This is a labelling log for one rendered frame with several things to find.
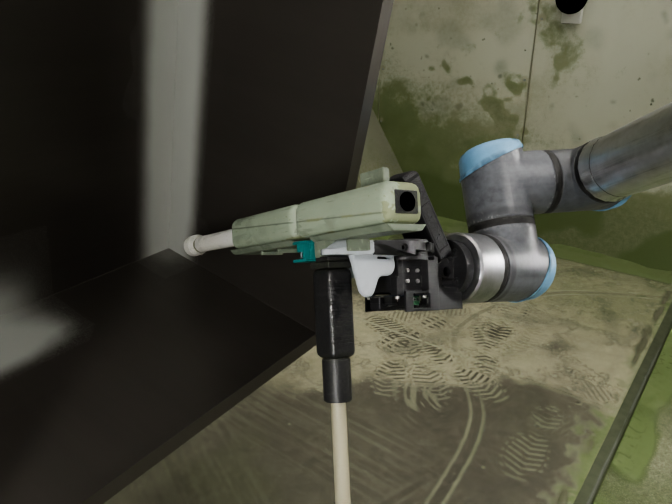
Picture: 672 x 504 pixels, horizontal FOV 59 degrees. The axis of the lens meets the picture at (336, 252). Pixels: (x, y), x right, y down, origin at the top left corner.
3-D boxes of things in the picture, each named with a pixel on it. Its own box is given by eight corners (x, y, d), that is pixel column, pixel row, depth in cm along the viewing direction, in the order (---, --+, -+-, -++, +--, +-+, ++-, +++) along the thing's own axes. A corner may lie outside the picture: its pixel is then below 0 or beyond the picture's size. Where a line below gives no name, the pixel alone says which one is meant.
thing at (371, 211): (438, 413, 54) (424, 164, 55) (398, 422, 51) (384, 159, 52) (212, 368, 93) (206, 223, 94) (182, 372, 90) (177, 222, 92)
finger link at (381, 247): (385, 253, 61) (436, 256, 67) (384, 238, 61) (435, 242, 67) (351, 256, 64) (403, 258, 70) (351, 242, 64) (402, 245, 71)
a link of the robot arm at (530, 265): (500, 240, 90) (511, 306, 88) (443, 236, 82) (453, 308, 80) (555, 224, 82) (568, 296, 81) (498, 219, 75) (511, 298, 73)
